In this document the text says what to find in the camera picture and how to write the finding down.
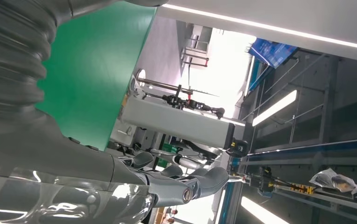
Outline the green table mat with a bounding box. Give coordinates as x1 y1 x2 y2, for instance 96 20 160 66
36 1 157 152

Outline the grey machine with column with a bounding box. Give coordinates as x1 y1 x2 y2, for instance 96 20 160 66
110 96 249 158

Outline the clear plastic bag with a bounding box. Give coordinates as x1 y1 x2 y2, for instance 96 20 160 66
309 168 357 196

